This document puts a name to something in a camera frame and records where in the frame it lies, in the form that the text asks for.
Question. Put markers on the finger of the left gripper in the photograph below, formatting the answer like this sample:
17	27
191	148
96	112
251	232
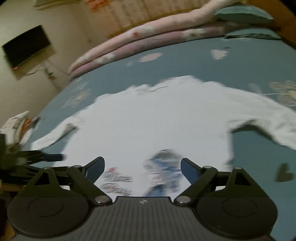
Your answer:
35	156

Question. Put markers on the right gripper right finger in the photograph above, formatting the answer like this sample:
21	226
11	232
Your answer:
229	204

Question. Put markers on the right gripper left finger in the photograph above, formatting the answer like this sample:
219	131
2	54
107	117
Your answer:
44	209

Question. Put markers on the white printed long-sleeve shirt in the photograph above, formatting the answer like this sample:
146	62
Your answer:
144	132

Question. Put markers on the clothes pile beside bed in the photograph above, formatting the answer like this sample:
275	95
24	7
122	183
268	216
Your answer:
18	129

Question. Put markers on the teal floral bed sheet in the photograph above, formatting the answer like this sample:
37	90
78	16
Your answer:
264	67

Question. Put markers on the patterned beige curtain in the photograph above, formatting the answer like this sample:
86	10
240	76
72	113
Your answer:
117	16

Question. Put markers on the purple floral folded quilt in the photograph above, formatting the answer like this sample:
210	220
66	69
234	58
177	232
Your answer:
211	30

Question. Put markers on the lower teal pillow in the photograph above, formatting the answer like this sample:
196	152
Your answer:
256	33

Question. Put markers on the teal pillow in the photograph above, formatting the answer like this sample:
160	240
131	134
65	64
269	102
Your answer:
256	33
243	13

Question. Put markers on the upper teal pillow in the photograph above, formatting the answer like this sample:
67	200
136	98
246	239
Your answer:
243	13

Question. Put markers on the pink floral folded quilt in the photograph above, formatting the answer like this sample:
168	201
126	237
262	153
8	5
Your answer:
175	22

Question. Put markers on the wooden headboard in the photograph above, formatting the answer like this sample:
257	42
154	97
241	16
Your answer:
283	13

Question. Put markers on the black wall television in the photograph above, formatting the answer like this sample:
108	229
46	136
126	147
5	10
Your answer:
26	45

